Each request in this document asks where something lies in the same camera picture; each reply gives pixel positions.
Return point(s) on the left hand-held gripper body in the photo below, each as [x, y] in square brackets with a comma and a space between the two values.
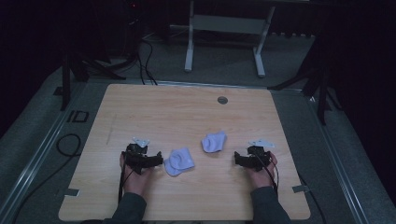
[138, 158]

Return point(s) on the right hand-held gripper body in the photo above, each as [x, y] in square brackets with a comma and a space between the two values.
[257, 157]

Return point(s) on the person's right hand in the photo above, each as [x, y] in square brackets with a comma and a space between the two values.
[263, 177]

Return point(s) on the person's left hand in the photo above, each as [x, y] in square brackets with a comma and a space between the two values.
[135, 180]

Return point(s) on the pale blue sock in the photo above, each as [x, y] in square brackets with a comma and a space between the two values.
[179, 161]
[214, 142]

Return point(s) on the grey tape piece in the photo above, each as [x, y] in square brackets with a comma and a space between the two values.
[72, 192]
[300, 188]

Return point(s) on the grey round table grommet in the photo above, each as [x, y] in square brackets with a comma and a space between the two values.
[222, 100]

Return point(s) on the black floor tape marking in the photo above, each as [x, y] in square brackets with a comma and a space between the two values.
[77, 116]

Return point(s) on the black tripod stand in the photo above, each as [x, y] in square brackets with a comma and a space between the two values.
[67, 81]
[322, 93]

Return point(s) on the white metal table frame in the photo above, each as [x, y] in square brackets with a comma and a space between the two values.
[229, 24]

